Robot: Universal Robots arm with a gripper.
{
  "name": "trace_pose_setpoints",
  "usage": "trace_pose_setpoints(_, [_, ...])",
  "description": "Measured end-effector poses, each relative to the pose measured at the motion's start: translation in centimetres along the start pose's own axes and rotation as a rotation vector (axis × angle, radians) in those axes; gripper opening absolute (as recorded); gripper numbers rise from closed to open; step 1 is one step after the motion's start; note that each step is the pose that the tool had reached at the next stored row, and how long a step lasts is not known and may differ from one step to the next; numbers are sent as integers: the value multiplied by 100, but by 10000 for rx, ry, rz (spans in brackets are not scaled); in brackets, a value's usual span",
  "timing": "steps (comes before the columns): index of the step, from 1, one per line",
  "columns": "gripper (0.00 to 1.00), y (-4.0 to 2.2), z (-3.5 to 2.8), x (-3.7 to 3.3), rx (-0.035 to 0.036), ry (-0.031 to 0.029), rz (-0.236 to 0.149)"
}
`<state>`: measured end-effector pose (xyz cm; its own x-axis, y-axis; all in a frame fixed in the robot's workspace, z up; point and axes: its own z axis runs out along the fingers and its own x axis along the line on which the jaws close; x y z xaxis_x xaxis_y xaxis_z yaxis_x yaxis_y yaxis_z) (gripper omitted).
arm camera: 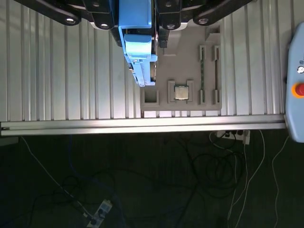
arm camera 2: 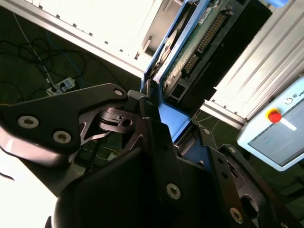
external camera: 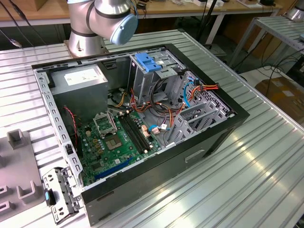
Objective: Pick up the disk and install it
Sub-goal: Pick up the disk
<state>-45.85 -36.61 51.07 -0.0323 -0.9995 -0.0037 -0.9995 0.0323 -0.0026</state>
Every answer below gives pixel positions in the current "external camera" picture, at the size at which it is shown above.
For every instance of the grey metal drive cage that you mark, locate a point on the grey metal drive cage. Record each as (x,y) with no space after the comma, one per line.
(142,83)

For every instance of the blue plastic drive latch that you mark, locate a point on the blue plastic drive latch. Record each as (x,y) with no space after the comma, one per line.
(147,63)

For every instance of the grey power supply unit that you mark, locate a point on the grey power supply unit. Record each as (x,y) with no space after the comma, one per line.
(78,99)

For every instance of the grey parts rack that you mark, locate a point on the grey parts rack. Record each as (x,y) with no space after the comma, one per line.
(21,166)

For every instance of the metal slot retainer bracket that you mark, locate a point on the metal slot retainer bracket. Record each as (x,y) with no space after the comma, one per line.
(64,187)

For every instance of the metal slat side table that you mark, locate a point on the metal slat side table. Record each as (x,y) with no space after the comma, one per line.
(278,28)

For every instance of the green motherboard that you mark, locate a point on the green motherboard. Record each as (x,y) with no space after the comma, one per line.
(107,161)

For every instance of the black clip blue tab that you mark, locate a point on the black clip blue tab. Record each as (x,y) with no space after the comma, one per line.
(51,198)

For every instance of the large cardboard box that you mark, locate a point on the large cardboard box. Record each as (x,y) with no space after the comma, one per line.
(280,95)

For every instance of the small white box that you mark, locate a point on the small white box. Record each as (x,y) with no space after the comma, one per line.
(199,2)

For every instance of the grey metal disk bay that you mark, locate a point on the grey metal disk bay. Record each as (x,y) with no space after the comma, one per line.
(187,128)

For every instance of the black RAM slot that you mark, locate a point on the black RAM slot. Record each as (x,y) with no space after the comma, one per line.
(139,131)
(132,134)

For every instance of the black PC case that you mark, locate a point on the black PC case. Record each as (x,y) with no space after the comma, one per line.
(142,185)

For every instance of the wooden desk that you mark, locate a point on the wooden desk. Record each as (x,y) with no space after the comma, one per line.
(178,10)

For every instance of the small black device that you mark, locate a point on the small black device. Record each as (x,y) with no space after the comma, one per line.
(267,2)

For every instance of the blue expansion slot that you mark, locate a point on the blue expansion slot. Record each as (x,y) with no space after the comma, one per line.
(114,168)

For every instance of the CPU socket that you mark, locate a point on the CPU socket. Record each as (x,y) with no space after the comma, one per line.
(113,143)

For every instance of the small brown box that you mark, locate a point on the small brown box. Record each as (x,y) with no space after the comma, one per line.
(41,4)

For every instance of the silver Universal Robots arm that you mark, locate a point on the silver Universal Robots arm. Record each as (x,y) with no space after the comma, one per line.
(107,9)

